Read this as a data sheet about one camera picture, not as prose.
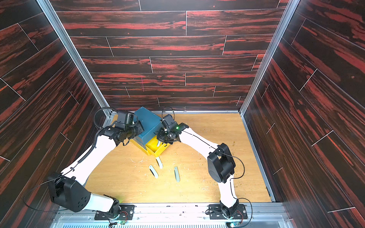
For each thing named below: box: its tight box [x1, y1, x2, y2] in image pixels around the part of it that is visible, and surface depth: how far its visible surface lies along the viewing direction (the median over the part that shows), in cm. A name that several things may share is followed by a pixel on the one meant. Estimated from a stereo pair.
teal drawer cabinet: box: [133, 106, 164, 148], surface depth 86 cm
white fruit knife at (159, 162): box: [155, 156, 164, 169], surface depth 94 cm
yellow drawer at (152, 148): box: [145, 135, 171, 158], surface depth 86 cm
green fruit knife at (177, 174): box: [173, 166, 181, 183], surface depth 88 cm
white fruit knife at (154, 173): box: [148, 164, 159, 179], surface depth 90 cm
